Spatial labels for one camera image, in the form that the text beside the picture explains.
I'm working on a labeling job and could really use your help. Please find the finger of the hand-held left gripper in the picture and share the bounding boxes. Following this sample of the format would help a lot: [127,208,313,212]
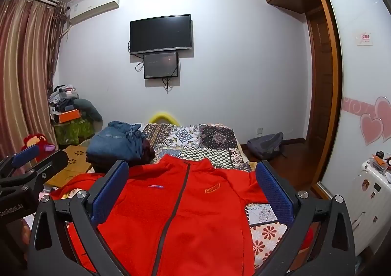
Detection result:
[0,145,41,176]
[18,150,69,191]

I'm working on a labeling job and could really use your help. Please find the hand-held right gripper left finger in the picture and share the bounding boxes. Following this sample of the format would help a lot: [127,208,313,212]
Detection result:
[27,160,135,276]

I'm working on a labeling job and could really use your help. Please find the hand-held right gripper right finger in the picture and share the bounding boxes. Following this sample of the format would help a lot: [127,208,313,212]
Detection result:
[255,160,365,276]

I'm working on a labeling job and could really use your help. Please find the red zip jacket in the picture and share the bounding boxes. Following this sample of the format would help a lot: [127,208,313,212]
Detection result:
[50,154,315,276]

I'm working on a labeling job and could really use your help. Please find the red plush toy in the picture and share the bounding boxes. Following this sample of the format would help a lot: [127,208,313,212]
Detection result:
[23,133,56,161]

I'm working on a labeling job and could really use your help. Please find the brown cardboard box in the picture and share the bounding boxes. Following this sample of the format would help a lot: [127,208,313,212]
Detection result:
[44,145,92,188]

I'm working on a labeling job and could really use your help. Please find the yellow floral cloth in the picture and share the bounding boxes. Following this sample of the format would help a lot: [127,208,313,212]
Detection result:
[59,187,78,201]

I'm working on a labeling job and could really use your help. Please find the grey backpack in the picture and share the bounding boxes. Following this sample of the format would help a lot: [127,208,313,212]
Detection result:
[247,132,288,160]

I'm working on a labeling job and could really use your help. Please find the orange box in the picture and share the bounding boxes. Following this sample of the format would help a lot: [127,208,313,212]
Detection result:
[58,108,82,124]

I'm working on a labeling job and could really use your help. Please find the folded blue jeans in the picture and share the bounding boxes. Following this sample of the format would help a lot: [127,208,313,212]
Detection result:
[86,121,147,163]

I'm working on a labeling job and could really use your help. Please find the dark maroon garment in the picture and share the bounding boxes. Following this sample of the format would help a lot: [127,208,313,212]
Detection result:
[142,140,158,163]

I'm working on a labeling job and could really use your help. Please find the grey-green cushion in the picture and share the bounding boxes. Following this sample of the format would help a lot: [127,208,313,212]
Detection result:
[73,98,103,121]

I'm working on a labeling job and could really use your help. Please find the patchwork patterned bed sheet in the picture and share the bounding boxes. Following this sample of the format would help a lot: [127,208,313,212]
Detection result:
[40,123,294,270]

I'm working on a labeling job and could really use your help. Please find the yellow foam tube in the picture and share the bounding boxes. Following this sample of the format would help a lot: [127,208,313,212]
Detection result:
[148,112,181,126]

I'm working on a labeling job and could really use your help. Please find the striped brown curtain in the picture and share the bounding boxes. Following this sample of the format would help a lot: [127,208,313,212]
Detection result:
[0,0,68,160]

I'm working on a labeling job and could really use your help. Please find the white sticker-covered suitcase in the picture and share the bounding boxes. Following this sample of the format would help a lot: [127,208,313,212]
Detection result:
[348,160,391,256]

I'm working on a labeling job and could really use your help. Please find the heap of small sundries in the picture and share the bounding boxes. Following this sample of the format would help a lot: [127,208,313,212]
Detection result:
[368,151,391,176]

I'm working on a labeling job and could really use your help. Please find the brown wooden door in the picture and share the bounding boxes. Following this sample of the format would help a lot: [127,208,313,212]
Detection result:
[305,6,335,145]

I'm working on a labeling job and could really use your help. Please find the white wardrobe door pink hearts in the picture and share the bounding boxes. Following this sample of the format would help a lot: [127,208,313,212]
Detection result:
[315,0,391,197]

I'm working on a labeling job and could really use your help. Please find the white air conditioner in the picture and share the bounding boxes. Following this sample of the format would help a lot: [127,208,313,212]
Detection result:
[68,0,120,24]

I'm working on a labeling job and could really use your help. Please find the white red wardrobe sticker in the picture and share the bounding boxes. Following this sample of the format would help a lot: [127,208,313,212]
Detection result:
[356,30,375,46]

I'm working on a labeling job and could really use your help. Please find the small black wall monitor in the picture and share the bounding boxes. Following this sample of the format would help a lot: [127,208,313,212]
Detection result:
[143,52,179,80]

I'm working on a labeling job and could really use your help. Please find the large black wall television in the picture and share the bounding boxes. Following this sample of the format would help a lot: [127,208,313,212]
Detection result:
[130,14,193,55]

